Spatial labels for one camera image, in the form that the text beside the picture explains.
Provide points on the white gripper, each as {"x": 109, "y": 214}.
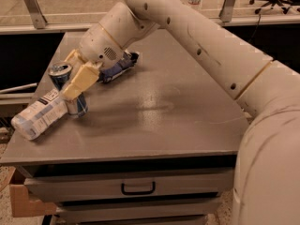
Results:
{"x": 96, "y": 46}

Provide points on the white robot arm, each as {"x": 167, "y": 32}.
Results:
{"x": 266, "y": 187}

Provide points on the blue label plastic bottle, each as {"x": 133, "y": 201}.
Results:
{"x": 40, "y": 115}

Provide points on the blue chip bag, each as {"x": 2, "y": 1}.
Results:
{"x": 128, "y": 61}

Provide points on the grey drawer cabinet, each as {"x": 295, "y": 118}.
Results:
{"x": 166, "y": 121}

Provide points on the cardboard box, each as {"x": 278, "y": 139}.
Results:
{"x": 23, "y": 203}

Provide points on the left metal bracket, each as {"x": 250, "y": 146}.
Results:
{"x": 35, "y": 13}

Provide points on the metal bracket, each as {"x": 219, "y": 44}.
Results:
{"x": 35, "y": 13}
{"x": 226, "y": 12}

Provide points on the black drawer handle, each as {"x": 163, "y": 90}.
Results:
{"x": 138, "y": 189}

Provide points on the right metal bracket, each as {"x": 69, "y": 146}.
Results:
{"x": 226, "y": 12}

